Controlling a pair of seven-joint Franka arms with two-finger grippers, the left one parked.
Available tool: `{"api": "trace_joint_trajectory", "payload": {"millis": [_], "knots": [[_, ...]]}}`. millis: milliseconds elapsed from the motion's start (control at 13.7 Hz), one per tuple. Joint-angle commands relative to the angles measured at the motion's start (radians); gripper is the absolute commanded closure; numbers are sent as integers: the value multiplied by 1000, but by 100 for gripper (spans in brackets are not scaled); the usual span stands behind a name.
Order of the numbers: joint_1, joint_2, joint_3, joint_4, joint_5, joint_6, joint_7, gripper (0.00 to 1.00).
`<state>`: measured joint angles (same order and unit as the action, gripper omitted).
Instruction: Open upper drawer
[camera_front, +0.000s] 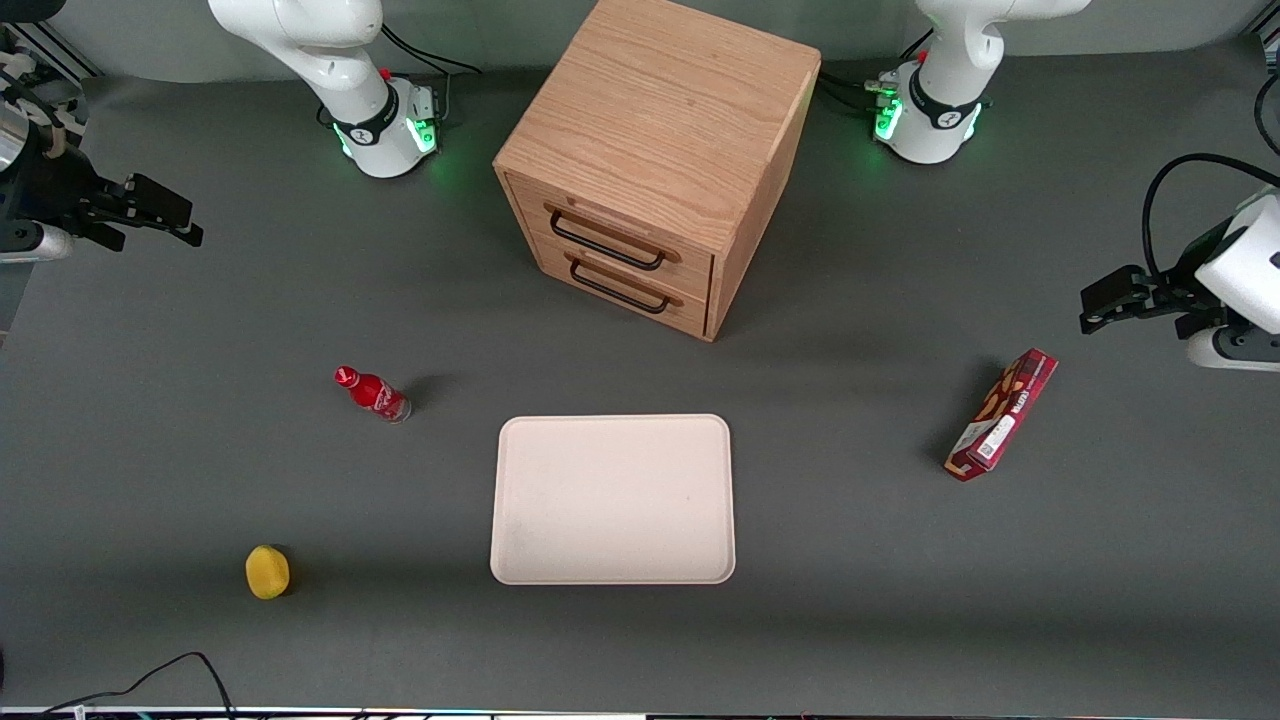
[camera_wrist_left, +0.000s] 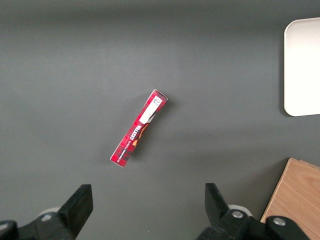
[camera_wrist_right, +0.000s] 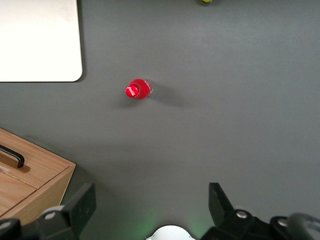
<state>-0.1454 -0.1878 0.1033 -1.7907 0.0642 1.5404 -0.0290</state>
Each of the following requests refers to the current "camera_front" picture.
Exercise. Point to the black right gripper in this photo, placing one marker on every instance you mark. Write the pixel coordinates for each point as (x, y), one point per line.
(58, 188)

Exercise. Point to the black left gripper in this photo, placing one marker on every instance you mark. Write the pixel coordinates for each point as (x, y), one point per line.
(1183, 283)

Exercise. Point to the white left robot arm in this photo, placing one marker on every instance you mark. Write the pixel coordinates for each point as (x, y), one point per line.
(945, 110)

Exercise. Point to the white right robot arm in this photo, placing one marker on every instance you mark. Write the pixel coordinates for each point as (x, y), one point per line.
(330, 50)

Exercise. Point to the wooden drawer cabinet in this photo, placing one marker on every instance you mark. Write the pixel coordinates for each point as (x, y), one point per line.
(680, 110)

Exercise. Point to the red snack box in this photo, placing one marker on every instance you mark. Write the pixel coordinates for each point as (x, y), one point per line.
(1000, 420)

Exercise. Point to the red soda bottle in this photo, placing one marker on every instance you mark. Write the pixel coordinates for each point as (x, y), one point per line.
(372, 393)

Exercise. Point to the yellow lemon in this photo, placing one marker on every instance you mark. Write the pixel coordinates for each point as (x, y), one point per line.
(267, 572)

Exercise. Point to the beige plastic tray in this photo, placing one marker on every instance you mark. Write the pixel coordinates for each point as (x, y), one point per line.
(620, 520)

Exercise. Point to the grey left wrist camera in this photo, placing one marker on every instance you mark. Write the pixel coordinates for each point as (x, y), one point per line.
(1235, 350)

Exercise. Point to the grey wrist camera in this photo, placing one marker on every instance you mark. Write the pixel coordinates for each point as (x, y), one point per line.
(35, 243)
(1235, 350)

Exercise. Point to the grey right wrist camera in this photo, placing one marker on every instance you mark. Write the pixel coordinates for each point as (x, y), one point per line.
(35, 243)

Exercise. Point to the aluminium frame profile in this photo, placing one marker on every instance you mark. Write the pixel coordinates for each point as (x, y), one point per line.
(60, 55)

